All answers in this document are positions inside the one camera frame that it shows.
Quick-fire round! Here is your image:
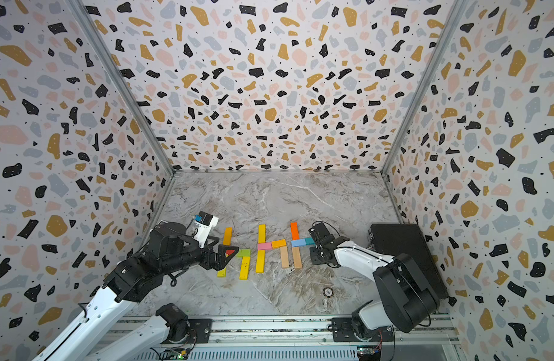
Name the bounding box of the orange-yellow long block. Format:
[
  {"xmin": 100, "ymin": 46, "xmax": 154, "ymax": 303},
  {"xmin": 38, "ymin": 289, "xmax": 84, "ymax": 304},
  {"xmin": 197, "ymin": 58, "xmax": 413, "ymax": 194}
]
[{"xmin": 222, "ymin": 227, "xmax": 233, "ymax": 245}]

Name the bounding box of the orange block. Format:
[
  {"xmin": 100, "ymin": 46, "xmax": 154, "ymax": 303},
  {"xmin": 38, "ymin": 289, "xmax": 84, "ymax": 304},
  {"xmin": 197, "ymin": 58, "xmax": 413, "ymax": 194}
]
[{"xmin": 290, "ymin": 222, "xmax": 299, "ymax": 241}]

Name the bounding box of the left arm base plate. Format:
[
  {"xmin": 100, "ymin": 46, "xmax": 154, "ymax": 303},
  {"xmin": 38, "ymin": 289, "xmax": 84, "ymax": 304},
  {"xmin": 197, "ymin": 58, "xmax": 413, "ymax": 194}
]
[{"xmin": 166, "ymin": 318, "xmax": 213, "ymax": 344}]

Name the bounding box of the round table grommet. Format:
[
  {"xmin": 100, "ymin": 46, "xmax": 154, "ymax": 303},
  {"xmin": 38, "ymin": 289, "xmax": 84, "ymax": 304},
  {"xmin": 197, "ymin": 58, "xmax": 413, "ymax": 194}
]
[{"xmin": 323, "ymin": 287, "xmax": 333, "ymax": 298}]

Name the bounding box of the natural wood long block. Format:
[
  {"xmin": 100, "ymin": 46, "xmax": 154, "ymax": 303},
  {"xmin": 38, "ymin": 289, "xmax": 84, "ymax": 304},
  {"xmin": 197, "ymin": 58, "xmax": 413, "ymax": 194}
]
[{"xmin": 279, "ymin": 246, "xmax": 290, "ymax": 269}]

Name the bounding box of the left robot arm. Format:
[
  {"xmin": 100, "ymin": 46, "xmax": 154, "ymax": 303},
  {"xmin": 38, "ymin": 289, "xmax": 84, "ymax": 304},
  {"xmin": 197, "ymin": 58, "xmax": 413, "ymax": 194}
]
[{"xmin": 36, "ymin": 214, "xmax": 239, "ymax": 360}]

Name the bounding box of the aluminium front rail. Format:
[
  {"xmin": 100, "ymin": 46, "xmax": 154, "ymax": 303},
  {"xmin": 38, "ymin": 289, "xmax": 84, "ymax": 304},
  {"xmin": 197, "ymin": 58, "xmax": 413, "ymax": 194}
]
[{"xmin": 86, "ymin": 314, "xmax": 465, "ymax": 360}]

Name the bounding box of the yellow long block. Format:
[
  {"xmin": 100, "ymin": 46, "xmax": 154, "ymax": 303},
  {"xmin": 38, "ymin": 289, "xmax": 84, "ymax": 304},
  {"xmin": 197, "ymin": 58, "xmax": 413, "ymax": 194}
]
[{"xmin": 255, "ymin": 251, "xmax": 266, "ymax": 274}]

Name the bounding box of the light blue block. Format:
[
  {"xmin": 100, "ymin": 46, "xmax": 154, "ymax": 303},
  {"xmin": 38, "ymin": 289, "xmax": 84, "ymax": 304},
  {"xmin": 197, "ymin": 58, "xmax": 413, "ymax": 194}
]
[{"xmin": 290, "ymin": 239, "xmax": 307, "ymax": 248}]

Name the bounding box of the black carrying case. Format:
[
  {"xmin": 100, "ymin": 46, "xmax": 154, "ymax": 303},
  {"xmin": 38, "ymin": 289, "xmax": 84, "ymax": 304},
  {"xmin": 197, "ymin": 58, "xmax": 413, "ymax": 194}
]
[{"xmin": 368, "ymin": 224, "xmax": 448, "ymax": 299}]

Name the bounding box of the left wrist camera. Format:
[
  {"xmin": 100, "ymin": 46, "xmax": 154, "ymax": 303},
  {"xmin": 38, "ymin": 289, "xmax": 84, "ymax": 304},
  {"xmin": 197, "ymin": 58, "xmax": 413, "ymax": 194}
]
[{"xmin": 188, "ymin": 211, "xmax": 219, "ymax": 249}]

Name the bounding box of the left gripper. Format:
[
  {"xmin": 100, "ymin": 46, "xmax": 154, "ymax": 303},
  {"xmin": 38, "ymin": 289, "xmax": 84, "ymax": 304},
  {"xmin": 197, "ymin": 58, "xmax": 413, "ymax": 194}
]
[{"xmin": 162, "ymin": 234, "xmax": 240, "ymax": 278}]

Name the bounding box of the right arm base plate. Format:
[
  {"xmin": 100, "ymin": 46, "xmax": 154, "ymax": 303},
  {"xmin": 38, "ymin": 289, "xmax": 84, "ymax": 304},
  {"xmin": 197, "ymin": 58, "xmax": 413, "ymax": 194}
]
[{"xmin": 327, "ymin": 317, "xmax": 395, "ymax": 343}]

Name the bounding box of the pink block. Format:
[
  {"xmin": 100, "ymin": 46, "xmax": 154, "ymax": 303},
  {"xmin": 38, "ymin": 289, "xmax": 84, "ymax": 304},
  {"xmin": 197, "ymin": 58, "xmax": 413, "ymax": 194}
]
[{"xmin": 257, "ymin": 242, "xmax": 272, "ymax": 251}]

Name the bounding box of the lime green block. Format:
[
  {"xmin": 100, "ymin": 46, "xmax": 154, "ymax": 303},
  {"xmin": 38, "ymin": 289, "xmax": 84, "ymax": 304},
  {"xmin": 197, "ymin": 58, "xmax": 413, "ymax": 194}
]
[{"xmin": 236, "ymin": 249, "xmax": 251, "ymax": 258}]

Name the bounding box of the amber block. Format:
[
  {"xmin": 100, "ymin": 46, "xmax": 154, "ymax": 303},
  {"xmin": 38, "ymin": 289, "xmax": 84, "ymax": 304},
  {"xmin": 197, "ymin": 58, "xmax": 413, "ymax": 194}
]
[{"xmin": 272, "ymin": 239, "xmax": 287, "ymax": 249}]

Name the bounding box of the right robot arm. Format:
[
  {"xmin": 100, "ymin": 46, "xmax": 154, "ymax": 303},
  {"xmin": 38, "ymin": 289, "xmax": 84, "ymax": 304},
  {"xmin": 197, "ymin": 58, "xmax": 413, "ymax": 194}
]
[{"xmin": 309, "ymin": 221, "xmax": 448, "ymax": 340}]

